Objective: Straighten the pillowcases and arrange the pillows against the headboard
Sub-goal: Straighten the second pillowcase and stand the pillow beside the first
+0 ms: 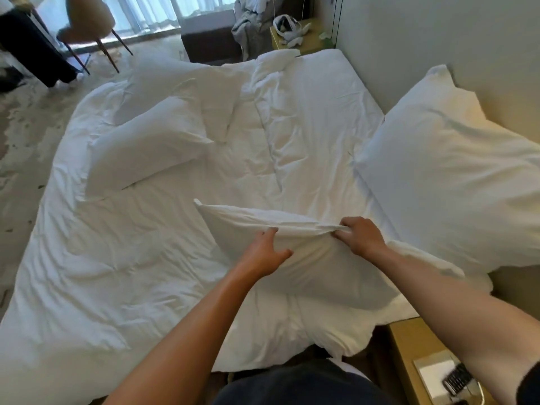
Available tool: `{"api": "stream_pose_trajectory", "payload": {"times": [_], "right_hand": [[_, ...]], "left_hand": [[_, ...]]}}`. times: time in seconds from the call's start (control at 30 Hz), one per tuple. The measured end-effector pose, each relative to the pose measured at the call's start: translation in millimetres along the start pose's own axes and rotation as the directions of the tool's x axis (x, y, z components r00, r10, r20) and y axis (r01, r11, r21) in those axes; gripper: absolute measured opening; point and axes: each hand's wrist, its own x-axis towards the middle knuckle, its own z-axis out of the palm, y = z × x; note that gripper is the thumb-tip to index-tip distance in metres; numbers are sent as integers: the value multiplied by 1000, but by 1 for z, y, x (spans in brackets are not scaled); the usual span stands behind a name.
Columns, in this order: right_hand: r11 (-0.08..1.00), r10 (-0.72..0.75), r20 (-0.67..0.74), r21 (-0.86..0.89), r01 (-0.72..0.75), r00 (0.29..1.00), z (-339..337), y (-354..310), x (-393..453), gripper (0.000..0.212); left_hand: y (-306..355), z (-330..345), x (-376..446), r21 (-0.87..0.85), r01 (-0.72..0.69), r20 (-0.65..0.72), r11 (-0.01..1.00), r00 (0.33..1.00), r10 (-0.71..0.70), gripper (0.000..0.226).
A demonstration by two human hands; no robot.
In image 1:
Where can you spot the large white pillow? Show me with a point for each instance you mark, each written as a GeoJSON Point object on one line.
{"type": "Point", "coordinates": [451, 172]}

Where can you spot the person's left hand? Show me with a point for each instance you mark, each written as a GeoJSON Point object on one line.
{"type": "Point", "coordinates": [257, 259]}

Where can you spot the white sheer curtain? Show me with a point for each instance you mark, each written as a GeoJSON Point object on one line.
{"type": "Point", "coordinates": [147, 10]}

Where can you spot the white glossy tray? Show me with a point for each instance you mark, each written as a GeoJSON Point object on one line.
{"type": "Point", "coordinates": [432, 375]}

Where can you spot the dark grey sofa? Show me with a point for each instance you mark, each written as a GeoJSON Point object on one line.
{"type": "Point", "coordinates": [209, 37]}

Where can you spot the person's right fingers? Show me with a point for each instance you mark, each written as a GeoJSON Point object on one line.
{"type": "Point", "coordinates": [344, 236]}

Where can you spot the yellow nightstand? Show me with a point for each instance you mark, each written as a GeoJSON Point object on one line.
{"type": "Point", "coordinates": [407, 345]}
{"type": "Point", "coordinates": [312, 42]}

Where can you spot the person's dark shirt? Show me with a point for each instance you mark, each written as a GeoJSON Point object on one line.
{"type": "Point", "coordinates": [303, 385]}

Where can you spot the small green item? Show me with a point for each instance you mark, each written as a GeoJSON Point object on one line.
{"type": "Point", "coordinates": [325, 35]}

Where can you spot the person's right forearm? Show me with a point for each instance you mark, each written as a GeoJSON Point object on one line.
{"type": "Point", "coordinates": [455, 316]}

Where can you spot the grey clothes pile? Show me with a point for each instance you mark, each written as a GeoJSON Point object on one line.
{"type": "Point", "coordinates": [253, 31]}

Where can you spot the white headset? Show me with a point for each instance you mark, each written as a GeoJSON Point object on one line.
{"type": "Point", "coordinates": [289, 27]}

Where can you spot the person's right hand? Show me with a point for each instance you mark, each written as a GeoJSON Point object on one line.
{"type": "Point", "coordinates": [363, 239]}

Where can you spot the person's left forearm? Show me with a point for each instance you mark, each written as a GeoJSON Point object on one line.
{"type": "Point", "coordinates": [185, 345]}

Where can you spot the black remote control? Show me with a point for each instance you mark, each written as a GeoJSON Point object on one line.
{"type": "Point", "coordinates": [457, 379]}

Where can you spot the white duvet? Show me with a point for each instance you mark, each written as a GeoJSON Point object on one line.
{"type": "Point", "coordinates": [126, 257]}

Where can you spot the black table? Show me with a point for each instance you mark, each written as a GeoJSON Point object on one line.
{"type": "Point", "coordinates": [31, 48]}

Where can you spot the person's left thumb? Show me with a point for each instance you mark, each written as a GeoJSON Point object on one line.
{"type": "Point", "coordinates": [283, 253]}

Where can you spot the small white pillow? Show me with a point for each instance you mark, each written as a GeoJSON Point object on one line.
{"type": "Point", "coordinates": [325, 265]}

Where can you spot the brown chair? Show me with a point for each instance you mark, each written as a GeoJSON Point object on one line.
{"type": "Point", "coordinates": [88, 21]}

